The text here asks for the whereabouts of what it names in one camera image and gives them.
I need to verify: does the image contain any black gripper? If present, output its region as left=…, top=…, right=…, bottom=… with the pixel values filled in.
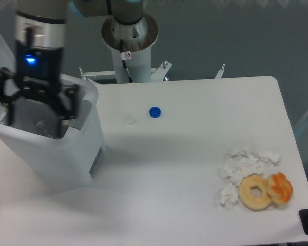
left=0, top=41, right=80, bottom=137

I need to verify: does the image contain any clear green-label plastic bottle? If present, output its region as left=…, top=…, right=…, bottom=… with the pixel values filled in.
left=35, top=120, right=56, bottom=139

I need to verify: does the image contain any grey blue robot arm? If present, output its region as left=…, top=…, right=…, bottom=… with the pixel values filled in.
left=0, top=1, right=157, bottom=138

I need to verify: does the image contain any white trash can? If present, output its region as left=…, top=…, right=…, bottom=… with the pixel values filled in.
left=0, top=75, right=105, bottom=185

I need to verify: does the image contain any white bottle cap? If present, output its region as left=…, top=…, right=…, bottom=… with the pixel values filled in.
left=124, top=115, right=136, bottom=125

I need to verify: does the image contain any blue bottle cap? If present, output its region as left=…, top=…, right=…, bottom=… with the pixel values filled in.
left=149, top=106, right=161, bottom=118

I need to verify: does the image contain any small crumpled white tissue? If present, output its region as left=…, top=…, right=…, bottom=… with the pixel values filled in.
left=218, top=183, right=239, bottom=212

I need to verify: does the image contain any large crumpled white tissue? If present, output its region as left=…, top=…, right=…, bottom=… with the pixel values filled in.
left=218, top=145, right=282, bottom=186

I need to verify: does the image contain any orange glazed twisted pastry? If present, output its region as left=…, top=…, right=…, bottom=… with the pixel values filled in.
left=266, top=172, right=293, bottom=206

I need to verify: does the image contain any black cable on pedestal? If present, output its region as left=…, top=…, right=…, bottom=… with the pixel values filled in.
left=119, top=39, right=133, bottom=83

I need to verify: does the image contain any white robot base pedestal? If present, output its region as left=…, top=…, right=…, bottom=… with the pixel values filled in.
left=102, top=13, right=158, bottom=84

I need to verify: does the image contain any white metal frame bracket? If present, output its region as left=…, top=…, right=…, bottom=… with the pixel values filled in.
left=79, top=61, right=172, bottom=84

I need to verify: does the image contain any plain ring donut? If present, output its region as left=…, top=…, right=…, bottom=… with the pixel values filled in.
left=238, top=175, right=272, bottom=211

